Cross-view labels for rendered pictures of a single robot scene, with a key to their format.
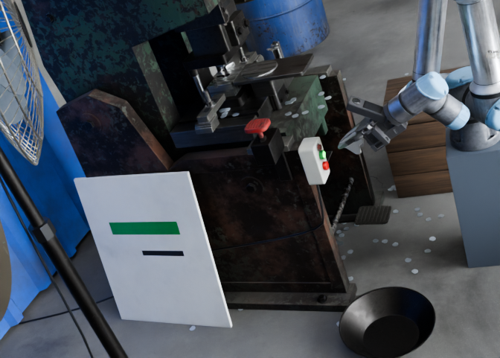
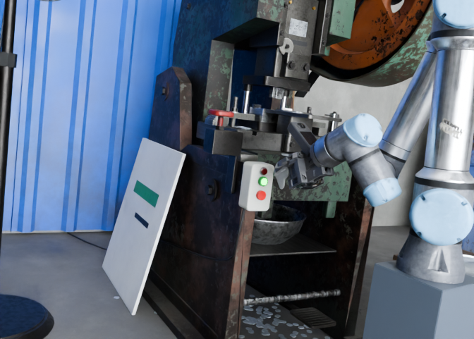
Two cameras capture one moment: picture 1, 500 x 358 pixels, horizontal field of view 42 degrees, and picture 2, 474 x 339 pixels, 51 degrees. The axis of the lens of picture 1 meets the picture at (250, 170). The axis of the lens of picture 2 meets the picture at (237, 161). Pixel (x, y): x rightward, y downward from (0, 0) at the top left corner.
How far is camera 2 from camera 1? 121 cm
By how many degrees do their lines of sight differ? 35
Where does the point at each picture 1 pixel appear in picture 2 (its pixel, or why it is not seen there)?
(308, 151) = (249, 165)
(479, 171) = (400, 303)
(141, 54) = (218, 52)
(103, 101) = (175, 73)
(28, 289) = (94, 220)
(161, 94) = (216, 93)
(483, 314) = not seen: outside the picture
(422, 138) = not seen: hidden behind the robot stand
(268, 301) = (173, 318)
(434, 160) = not seen: hidden behind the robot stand
